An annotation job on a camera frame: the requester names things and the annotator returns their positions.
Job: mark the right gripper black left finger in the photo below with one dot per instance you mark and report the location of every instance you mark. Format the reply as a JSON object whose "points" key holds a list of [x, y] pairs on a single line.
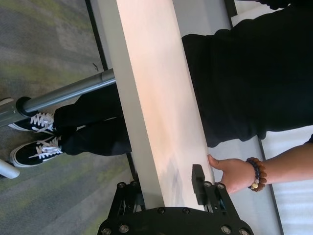
{"points": [[124, 198]]}

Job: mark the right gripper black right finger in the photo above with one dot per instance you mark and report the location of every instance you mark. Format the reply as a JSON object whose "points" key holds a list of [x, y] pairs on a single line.
{"points": [[198, 186]]}

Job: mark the white rolling pedestal table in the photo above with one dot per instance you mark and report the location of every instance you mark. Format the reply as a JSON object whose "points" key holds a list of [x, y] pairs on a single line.
{"points": [[159, 98]]}

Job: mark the person's left forearm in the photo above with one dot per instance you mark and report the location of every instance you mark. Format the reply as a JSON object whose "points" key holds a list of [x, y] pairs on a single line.
{"points": [[288, 161]]}

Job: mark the person's left hand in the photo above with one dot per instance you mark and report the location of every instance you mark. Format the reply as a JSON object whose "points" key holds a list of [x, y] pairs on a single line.
{"points": [[237, 173]]}

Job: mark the black trousers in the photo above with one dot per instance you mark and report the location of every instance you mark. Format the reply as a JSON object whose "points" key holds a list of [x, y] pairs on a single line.
{"points": [[97, 117]]}

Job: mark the person's left black sneaker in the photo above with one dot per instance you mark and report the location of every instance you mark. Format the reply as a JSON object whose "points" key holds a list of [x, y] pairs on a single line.
{"points": [[24, 156]]}

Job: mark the person in black clothes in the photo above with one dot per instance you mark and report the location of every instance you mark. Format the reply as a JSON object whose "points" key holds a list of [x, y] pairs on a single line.
{"points": [[244, 73]]}

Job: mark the small black floor scrap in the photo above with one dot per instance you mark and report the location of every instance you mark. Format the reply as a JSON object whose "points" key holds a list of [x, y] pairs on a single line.
{"points": [[95, 66]]}

